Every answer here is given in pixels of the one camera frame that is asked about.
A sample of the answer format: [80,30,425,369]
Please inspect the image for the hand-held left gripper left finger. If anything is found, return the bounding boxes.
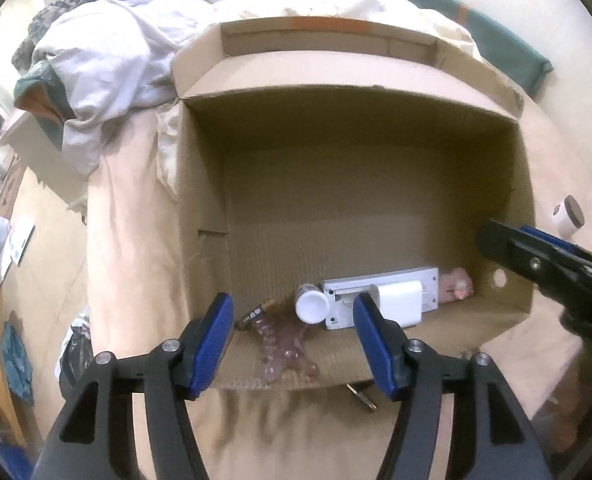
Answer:
[33,292,234,480]

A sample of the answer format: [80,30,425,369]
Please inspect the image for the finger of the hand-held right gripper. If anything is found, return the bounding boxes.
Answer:
[476,219,584,306]
[518,225,592,273]

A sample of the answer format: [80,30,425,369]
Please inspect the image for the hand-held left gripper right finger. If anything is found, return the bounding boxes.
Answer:
[353,292,551,480]

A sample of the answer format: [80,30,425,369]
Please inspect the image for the white charger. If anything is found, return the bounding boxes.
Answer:
[371,280,424,328]

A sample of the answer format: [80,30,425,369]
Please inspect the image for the white electronic device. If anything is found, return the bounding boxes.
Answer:
[322,266,441,331]

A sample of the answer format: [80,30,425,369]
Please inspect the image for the dark battery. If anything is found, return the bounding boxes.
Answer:
[236,299,275,331]

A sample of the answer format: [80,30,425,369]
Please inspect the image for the key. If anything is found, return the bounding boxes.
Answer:
[347,384,377,411]

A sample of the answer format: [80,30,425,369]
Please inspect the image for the pink case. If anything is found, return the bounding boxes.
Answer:
[438,267,474,303]

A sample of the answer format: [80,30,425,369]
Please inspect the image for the translucent pink hair clip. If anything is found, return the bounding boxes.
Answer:
[253,312,321,391]

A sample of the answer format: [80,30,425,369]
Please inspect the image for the small white pill bottle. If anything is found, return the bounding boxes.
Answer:
[295,284,329,325]

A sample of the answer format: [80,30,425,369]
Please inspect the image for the cardboard box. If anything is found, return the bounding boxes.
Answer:
[170,16,535,391]

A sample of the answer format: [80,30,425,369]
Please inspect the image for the white jar brown lid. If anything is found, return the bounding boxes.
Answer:
[550,195,585,236]

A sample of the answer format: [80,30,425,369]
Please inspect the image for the cream printed blanket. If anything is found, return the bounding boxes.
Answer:
[153,0,481,201]

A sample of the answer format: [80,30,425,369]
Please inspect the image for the teal cloth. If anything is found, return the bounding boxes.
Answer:
[1,322,34,406]

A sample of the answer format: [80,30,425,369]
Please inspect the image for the teal headboard cushion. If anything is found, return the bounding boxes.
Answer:
[405,0,554,98]

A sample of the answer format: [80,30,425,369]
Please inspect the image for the papers on floor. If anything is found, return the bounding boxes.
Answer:
[0,215,36,281]

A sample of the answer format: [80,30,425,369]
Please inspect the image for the patterned floor rug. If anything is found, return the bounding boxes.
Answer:
[0,157,27,221]

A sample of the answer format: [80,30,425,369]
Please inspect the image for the pale lavender duvet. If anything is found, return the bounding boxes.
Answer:
[33,0,227,176]

